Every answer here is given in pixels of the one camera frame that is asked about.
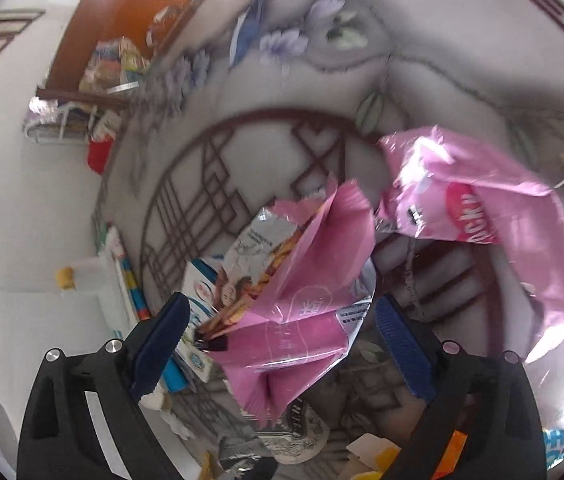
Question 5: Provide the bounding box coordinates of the white and blue milk carton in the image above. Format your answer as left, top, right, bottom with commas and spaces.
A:
174, 257, 225, 383

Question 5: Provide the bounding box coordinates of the floral printed tablecloth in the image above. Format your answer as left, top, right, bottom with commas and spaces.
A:
92, 0, 564, 480

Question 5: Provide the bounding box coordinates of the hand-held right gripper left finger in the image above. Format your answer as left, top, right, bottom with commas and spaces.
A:
16, 291, 193, 480

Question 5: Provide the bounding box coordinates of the wooden chair with slatted back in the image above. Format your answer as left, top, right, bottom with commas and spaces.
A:
37, 0, 243, 106

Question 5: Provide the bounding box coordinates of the yellow and orange box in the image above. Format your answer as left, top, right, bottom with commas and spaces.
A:
344, 432, 403, 480

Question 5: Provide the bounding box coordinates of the red bag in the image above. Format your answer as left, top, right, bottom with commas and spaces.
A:
87, 135, 115, 176

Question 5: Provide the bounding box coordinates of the silver foil wrapper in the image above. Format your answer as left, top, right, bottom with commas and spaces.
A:
219, 400, 330, 466

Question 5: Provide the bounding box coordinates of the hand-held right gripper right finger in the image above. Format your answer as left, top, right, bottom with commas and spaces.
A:
374, 292, 547, 480

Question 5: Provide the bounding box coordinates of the snack pack on chair seat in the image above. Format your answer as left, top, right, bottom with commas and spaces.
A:
79, 37, 150, 93

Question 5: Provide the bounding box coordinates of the stack of books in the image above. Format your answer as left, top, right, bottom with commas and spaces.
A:
94, 225, 150, 326

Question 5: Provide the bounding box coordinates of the white book rack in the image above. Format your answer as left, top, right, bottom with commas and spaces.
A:
24, 97, 123, 143

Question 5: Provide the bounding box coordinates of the orange snack wrapper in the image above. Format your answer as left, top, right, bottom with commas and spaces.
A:
432, 427, 465, 478

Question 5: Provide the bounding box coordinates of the blue snack wrapper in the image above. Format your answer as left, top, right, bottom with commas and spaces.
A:
542, 427, 564, 471

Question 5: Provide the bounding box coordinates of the pink noodle snack bag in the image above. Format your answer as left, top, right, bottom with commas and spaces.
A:
197, 180, 377, 423

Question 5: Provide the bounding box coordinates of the large pink biscuit bag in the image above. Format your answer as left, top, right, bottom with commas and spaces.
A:
377, 126, 564, 365

